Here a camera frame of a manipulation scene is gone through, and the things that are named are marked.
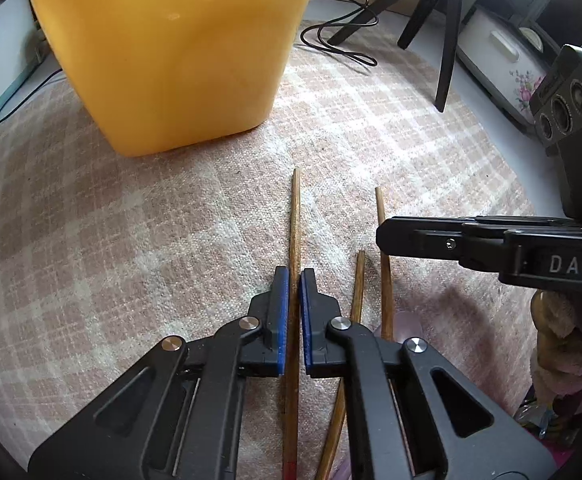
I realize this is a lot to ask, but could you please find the black tripod stand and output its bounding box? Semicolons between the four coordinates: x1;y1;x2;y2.
327;0;462;113

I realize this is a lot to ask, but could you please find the right gloved hand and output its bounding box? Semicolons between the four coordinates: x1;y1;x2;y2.
530;290;582;405

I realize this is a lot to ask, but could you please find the white electric kettle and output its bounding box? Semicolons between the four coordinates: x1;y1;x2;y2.
0;0;48;110

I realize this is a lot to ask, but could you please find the floral white rice cooker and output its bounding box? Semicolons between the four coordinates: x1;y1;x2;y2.
457;8;548;129

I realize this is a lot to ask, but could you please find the wooden chopstick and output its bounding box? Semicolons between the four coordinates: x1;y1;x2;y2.
313;250;367;480
375;186;394;341
282;168;301;480

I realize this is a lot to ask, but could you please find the checkered pink table cloth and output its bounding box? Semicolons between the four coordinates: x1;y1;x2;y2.
0;29;533;465

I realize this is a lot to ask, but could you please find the yellow plastic utensil bin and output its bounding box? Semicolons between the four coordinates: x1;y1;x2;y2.
30;0;308;156

